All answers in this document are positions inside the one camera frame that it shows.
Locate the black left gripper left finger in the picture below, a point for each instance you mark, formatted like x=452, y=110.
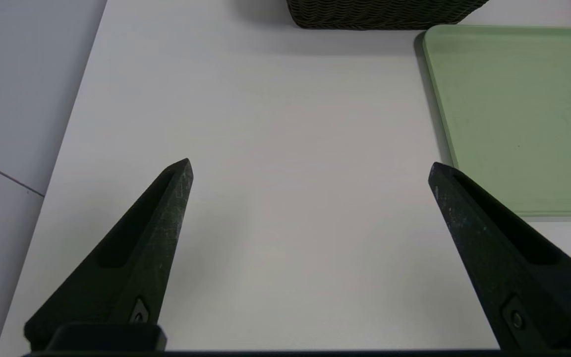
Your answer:
x=132, y=272

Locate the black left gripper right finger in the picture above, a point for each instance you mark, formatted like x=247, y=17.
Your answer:
x=523, y=282

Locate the dark brown wicker basket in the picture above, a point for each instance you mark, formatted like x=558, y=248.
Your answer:
x=389, y=15

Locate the green plastic tray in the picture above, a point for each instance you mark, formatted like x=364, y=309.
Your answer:
x=523, y=119

